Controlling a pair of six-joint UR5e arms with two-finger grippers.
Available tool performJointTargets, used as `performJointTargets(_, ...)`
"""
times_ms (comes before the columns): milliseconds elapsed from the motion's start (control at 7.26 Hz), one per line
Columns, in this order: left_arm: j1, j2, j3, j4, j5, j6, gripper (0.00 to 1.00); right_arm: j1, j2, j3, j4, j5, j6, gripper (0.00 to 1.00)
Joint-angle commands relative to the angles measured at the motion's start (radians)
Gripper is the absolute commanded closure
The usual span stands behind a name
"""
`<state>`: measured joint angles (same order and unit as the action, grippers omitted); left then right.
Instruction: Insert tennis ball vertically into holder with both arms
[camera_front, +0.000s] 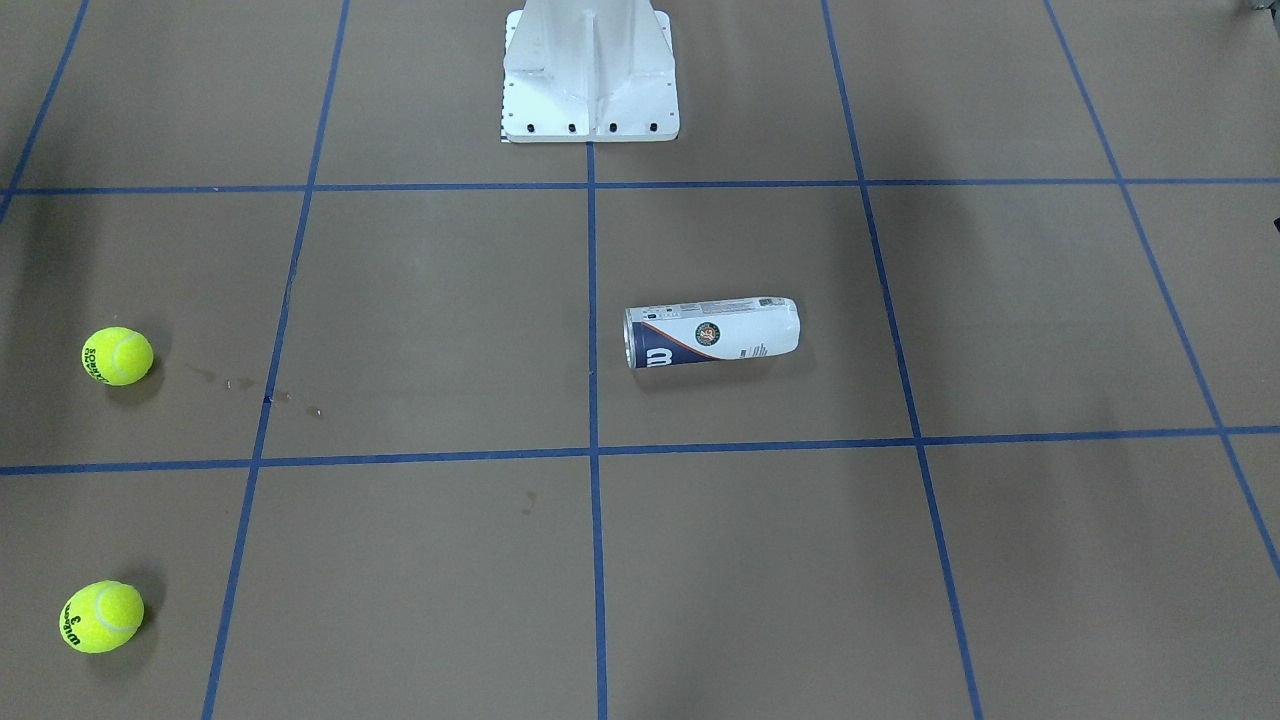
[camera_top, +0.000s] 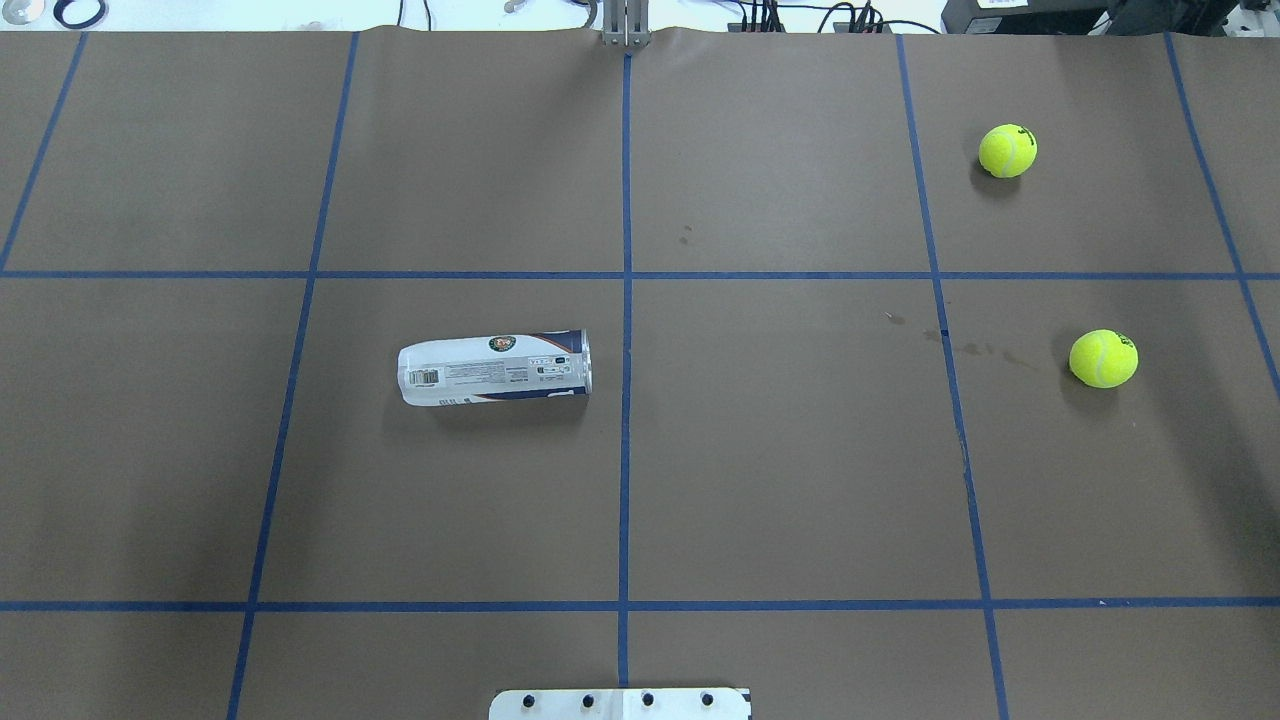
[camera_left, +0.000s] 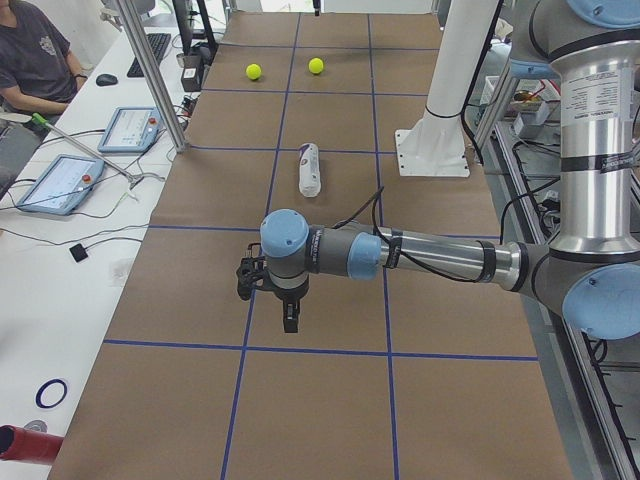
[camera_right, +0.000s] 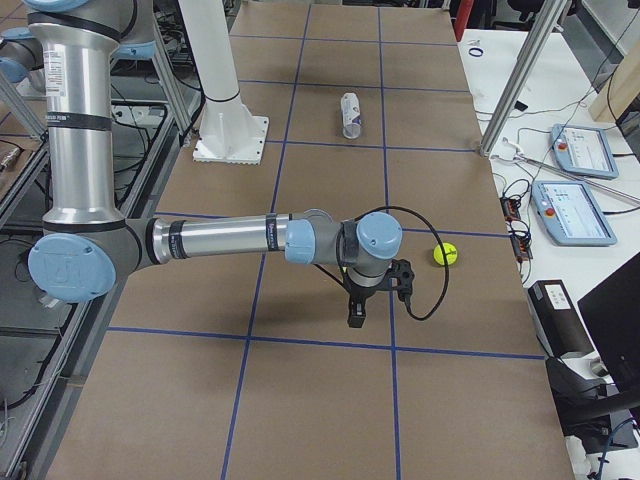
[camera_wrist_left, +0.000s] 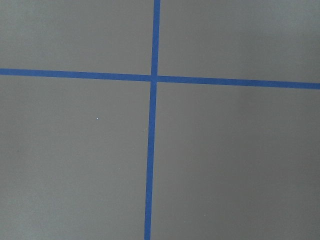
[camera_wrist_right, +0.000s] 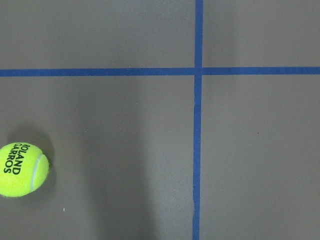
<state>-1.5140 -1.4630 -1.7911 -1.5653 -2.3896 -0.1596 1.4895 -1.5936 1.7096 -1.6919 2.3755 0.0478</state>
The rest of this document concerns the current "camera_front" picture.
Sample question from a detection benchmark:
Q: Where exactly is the white tennis ball can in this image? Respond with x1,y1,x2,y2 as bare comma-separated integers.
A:
623,296,803,369

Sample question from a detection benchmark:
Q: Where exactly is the Roland Garros yellow tennis ball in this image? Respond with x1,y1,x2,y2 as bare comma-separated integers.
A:
81,327,155,387

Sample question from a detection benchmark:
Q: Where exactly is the Wilson yellow tennis ball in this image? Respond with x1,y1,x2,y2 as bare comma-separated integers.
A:
59,580,145,653

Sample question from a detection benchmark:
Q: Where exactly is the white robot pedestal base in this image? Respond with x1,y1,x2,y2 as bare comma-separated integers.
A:
500,1,681,143

